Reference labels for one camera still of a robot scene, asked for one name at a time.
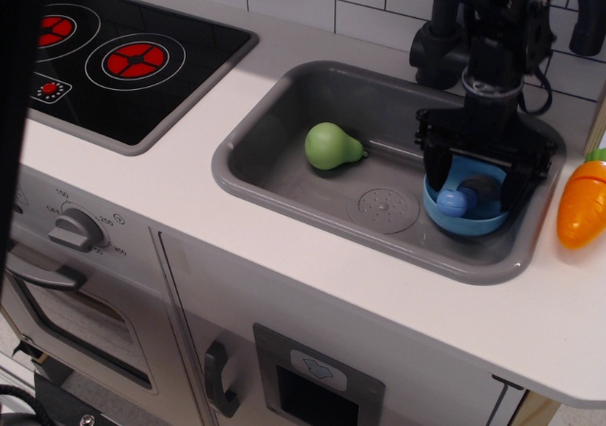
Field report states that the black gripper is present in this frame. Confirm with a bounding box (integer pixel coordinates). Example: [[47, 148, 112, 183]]
[[416, 78, 558, 212]]

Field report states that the black toy stovetop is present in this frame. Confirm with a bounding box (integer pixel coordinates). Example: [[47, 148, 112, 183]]
[[28, 0, 258, 156]]

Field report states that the grey plastic sink basin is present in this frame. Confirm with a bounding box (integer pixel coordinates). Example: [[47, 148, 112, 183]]
[[212, 62, 566, 285]]

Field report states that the oven door with window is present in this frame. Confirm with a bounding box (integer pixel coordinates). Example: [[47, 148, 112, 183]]
[[2, 239, 202, 425]]

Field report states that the grey cabinet door handle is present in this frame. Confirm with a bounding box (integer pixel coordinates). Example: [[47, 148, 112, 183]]
[[203, 341, 240, 418]]

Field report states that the green toy pear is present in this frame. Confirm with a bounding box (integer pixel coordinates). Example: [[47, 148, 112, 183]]
[[304, 122, 368, 170]]

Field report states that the blue plastic bowl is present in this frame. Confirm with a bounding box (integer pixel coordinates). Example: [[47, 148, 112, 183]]
[[423, 156, 508, 237]]

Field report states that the blue and grey toy spoon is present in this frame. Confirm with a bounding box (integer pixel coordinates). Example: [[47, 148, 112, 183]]
[[436, 175, 501, 218]]

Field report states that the grey dispenser panel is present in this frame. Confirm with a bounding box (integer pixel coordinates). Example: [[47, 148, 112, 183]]
[[253, 324, 385, 426]]

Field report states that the black cable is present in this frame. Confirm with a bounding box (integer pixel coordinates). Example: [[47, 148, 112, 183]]
[[0, 383, 53, 426]]

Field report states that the orange toy carrot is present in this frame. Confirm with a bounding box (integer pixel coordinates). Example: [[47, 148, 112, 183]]
[[557, 149, 605, 249]]

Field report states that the grey oven door handle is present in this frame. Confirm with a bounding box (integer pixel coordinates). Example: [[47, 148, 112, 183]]
[[6, 252, 87, 292]]

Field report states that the dark grey toy faucet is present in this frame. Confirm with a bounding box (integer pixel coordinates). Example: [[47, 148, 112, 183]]
[[409, 0, 606, 91]]

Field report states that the grey oven knob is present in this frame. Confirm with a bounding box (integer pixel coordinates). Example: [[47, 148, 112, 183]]
[[48, 208, 104, 253]]

